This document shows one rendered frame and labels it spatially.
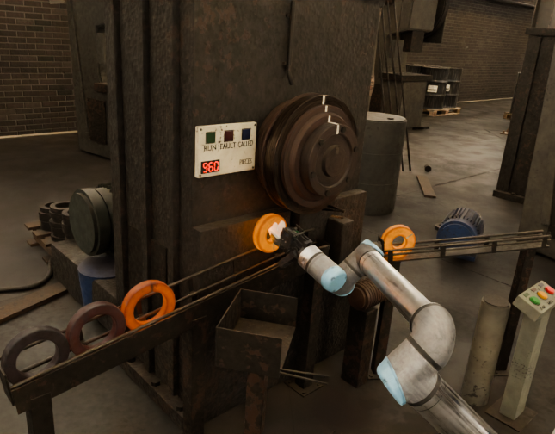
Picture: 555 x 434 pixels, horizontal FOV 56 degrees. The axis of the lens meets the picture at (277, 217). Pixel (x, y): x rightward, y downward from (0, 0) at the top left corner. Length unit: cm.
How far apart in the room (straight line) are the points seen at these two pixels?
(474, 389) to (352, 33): 167
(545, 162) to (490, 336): 230
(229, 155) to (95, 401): 125
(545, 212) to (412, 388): 325
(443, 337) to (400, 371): 14
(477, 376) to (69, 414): 179
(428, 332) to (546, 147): 325
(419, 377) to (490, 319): 107
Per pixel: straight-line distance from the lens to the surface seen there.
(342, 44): 229
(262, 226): 197
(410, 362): 144
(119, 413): 245
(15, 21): 779
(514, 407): 266
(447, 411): 153
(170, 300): 182
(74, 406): 253
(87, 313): 169
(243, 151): 196
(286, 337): 179
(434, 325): 146
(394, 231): 239
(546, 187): 453
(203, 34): 182
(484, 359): 257
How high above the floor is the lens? 157
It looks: 20 degrees down
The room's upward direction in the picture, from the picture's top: 4 degrees clockwise
